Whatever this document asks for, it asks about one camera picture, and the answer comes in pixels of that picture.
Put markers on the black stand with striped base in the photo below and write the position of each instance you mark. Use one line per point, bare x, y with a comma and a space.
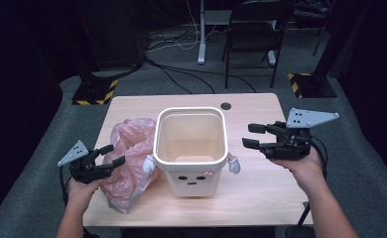
314, 84
94, 89

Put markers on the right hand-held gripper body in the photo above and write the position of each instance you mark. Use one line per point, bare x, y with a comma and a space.
292, 145

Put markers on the black chair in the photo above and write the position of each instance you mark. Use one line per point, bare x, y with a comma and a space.
252, 34

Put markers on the white desk frame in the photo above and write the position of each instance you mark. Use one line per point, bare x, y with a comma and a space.
202, 39

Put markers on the pink plastic trash bag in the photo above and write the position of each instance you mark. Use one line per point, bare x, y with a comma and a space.
128, 188

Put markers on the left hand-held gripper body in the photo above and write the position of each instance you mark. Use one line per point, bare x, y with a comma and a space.
84, 170

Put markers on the black curtain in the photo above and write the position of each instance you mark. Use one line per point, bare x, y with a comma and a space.
376, 82
19, 99

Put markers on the black table grommet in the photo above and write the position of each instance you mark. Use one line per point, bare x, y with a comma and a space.
225, 106

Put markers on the white trash bin with face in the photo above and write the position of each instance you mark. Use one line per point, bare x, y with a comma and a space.
191, 185

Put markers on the person's left hand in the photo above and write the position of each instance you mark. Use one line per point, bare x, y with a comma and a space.
80, 195

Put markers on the person's right hand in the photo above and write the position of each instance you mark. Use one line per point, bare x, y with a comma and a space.
307, 168

